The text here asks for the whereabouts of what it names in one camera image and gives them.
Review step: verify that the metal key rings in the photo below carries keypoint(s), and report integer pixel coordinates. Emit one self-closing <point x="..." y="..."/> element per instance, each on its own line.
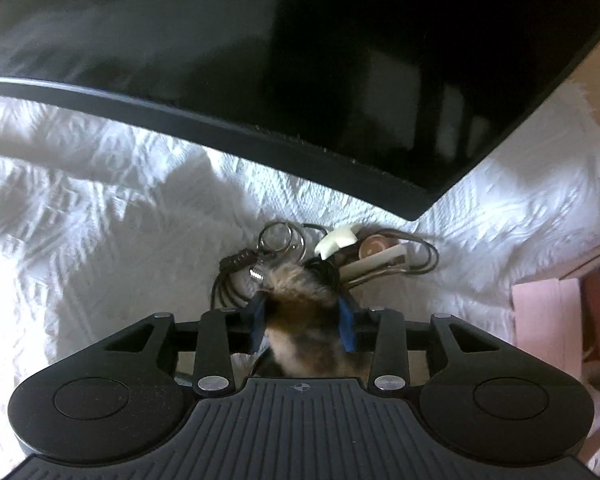
<point x="279" y="237"/>

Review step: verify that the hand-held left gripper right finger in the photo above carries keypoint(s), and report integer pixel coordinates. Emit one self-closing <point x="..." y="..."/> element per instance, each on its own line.
<point x="346" y="325"/>

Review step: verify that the black computer monitor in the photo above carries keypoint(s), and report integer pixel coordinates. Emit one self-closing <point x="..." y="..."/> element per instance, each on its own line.
<point x="300" y="50"/>

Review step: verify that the white charm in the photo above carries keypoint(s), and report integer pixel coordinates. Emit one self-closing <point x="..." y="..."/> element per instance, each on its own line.
<point x="336" y="241"/>

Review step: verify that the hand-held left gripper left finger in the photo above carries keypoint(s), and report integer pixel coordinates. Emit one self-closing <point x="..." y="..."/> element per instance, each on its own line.
<point x="256" y="325"/>

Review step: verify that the white textured blanket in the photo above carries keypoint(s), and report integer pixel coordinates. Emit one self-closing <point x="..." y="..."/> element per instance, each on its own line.
<point x="105" y="220"/>

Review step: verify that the pink cardboard box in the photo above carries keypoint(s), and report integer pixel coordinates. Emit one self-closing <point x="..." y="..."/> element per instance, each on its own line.
<point x="545" y="320"/>

